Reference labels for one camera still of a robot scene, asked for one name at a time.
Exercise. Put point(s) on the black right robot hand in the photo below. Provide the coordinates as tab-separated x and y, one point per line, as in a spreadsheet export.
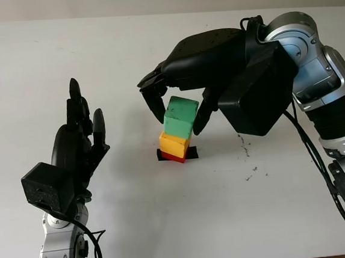
208	59

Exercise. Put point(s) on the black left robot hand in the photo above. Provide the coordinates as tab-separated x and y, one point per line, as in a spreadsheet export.
71	150

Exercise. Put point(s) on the green wooden block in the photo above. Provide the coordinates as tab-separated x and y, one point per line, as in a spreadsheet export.
179	117

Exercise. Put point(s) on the yellow wooden block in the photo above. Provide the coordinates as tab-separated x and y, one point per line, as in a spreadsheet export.
172	144

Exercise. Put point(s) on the red wooden block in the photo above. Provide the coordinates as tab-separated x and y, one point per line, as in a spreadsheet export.
172	158

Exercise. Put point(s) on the black tape mark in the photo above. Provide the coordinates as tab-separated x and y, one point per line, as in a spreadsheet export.
193	152

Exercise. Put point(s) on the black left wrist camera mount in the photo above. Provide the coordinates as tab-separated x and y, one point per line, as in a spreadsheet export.
47	185

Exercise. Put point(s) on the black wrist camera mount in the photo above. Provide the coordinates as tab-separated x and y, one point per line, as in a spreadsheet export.
261	103
47	185

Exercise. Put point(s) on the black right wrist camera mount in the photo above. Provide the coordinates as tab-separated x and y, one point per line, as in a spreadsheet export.
261	103

